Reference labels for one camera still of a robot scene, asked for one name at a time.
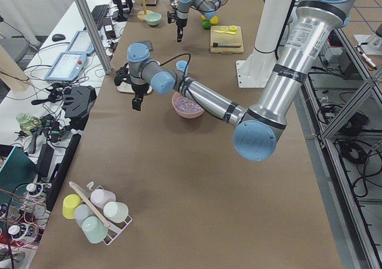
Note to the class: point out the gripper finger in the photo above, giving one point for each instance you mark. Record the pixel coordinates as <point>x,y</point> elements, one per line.
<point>179,34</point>
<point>136,102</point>

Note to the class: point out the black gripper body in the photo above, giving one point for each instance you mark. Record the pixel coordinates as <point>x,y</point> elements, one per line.
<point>181,22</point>
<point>139,89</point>

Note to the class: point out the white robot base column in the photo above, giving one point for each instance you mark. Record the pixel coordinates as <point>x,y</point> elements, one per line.
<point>255,71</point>

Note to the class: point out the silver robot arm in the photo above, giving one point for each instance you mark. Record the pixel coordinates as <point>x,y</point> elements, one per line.
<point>207,8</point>
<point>258,127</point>

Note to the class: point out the metal ice scoop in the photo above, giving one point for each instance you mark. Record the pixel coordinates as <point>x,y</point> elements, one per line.
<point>173,4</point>

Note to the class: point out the light blue plastic cup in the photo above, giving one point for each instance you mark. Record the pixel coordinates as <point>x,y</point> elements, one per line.
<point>181,65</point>

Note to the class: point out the pink bowl of ice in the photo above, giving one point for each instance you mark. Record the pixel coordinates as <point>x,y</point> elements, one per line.
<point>186,107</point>

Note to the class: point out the pink cup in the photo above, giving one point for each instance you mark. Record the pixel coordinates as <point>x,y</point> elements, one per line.
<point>100,197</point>

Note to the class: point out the white cup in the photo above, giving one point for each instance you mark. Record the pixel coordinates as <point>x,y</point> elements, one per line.
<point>116,211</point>

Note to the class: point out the yellow cup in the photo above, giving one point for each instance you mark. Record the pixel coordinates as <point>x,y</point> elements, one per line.
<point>70,203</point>

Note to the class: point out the grey cup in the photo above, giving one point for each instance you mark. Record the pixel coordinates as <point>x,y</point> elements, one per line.
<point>81,213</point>

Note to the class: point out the mint green cup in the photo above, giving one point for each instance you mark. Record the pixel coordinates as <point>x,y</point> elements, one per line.
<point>94,230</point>

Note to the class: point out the cream rabbit tray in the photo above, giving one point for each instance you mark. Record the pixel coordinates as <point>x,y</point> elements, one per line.
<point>125,88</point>

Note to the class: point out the green lime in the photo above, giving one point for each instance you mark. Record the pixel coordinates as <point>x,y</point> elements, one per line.
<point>206,25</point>

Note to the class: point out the mint green bowl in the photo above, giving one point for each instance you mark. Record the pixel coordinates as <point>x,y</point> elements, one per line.
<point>153,19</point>

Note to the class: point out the grey folded cloth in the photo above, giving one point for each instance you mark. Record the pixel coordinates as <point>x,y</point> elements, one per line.
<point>148,44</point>

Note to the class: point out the wooden cutting board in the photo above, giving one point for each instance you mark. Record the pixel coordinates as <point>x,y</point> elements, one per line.
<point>216,37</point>

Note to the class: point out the steel muddler black tip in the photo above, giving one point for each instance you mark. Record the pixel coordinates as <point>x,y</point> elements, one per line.
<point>226,45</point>

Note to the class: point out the wooden mug tree stand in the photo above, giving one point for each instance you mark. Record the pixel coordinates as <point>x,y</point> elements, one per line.
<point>141,15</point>

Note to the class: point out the yellow plastic knife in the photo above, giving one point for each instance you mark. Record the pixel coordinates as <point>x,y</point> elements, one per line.
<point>224,32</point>

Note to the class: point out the teach pendant near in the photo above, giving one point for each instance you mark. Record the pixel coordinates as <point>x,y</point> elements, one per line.
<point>67,66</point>

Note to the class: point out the teach pendant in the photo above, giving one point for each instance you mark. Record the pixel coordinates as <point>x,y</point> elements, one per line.
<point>81,42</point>
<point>67,66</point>

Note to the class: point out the teach pendant far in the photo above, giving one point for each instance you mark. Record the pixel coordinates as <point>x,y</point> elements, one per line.
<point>81,42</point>

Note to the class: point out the black keyboard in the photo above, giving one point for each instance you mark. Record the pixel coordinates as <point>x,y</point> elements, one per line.
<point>98,13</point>

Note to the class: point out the black computer mouse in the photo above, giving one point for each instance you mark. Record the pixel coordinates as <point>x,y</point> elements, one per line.
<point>58,37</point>

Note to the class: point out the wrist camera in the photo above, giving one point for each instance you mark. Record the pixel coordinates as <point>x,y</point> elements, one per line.
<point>171,17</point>
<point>122,76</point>

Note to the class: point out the aluminium frame post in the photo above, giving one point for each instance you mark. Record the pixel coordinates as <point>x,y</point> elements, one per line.
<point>89,23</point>

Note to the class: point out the white wire cup rack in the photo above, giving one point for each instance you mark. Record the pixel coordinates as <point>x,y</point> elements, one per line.
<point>114,229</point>

